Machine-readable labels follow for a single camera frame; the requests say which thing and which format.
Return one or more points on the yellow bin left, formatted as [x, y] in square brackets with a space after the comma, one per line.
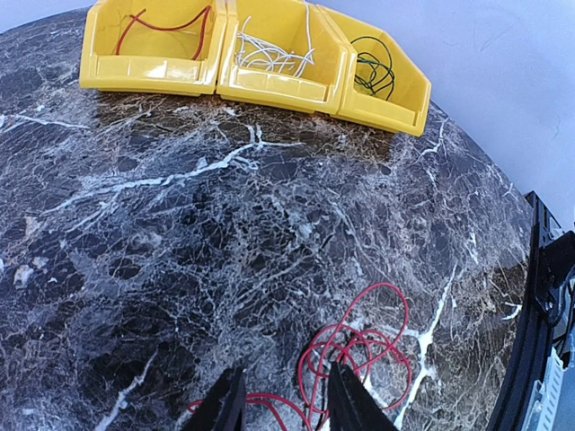
[171, 47]

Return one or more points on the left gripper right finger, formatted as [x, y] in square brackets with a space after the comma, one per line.
[350, 406]

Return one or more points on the black front rail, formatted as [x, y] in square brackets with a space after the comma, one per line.
[546, 319]

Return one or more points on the yellow bin middle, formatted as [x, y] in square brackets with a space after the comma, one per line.
[281, 54]

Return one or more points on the yellow bin right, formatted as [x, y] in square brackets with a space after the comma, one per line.
[384, 89]

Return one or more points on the yellow bin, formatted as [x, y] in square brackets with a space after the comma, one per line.
[281, 54]
[384, 89]
[171, 47]

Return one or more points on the white slotted cable duct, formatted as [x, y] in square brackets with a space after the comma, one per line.
[544, 400]

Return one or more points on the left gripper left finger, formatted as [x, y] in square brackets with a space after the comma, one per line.
[223, 407]

